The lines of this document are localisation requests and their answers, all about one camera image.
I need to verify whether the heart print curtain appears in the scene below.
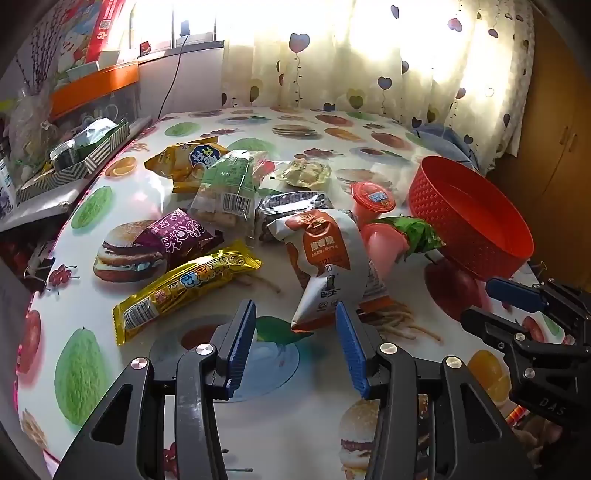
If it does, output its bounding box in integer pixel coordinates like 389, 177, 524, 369
221, 0, 536, 176

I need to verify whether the green foil bag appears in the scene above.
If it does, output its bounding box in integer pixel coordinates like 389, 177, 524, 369
74, 117, 118, 148

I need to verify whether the yellow chip packet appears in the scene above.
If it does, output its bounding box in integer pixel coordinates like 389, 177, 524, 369
144, 137, 230, 195

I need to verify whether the blue cloth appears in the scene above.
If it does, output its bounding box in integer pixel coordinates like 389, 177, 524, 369
413, 121, 481, 174

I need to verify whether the long yellow snack packet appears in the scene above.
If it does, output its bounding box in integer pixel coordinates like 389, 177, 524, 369
112, 239, 263, 347

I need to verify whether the clear green-label biscuit packet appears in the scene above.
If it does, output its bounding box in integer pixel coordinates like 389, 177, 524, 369
189, 150, 278, 238

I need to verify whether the wooden wardrobe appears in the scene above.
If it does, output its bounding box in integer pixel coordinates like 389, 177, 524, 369
485, 9, 591, 287

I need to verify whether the dark-lid jar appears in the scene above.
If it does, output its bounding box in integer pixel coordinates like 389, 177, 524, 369
48, 141, 86, 171

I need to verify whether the red-lid jelly cup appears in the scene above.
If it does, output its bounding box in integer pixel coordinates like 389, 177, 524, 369
349, 181, 398, 222

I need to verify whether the black charger cable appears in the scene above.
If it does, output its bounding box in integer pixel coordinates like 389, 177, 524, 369
157, 32, 190, 121

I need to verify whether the person's right hand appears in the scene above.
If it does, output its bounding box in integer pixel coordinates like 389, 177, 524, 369
516, 414, 563, 463

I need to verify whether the orange and white snack bag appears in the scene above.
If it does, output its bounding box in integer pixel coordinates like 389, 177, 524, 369
265, 208, 393, 332

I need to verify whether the clear plastic bag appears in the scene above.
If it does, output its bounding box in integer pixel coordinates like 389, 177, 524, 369
7, 92, 51, 162

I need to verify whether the pale yellow snack packet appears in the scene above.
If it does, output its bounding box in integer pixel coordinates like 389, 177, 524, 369
270, 159, 333, 188

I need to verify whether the window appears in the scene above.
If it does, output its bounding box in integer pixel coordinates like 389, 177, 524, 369
108, 0, 227, 49

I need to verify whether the purple snack packet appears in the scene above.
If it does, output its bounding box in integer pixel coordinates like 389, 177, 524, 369
137, 209, 225, 271

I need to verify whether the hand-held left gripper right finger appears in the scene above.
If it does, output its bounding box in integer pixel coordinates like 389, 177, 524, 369
335, 301, 539, 480

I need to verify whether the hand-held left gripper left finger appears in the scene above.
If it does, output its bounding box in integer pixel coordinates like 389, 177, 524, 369
53, 299, 257, 480

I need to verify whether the striped cardboard tray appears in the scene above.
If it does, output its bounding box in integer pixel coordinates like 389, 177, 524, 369
16, 117, 132, 204

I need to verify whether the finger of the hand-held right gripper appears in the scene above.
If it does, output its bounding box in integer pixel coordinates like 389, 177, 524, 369
460, 308, 555, 368
485, 277, 591, 333

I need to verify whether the green snack packet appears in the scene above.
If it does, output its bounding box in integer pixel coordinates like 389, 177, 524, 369
383, 216, 446, 254

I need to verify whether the red plastic basket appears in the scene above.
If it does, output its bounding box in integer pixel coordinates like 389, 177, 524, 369
406, 155, 534, 281

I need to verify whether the pink jelly cup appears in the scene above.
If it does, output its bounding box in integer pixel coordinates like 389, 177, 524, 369
360, 222, 411, 273

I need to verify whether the dark chestnut packet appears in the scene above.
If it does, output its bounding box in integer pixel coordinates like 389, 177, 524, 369
255, 191, 335, 245

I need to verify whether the red carton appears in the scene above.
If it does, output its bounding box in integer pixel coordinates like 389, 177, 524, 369
85, 0, 127, 63

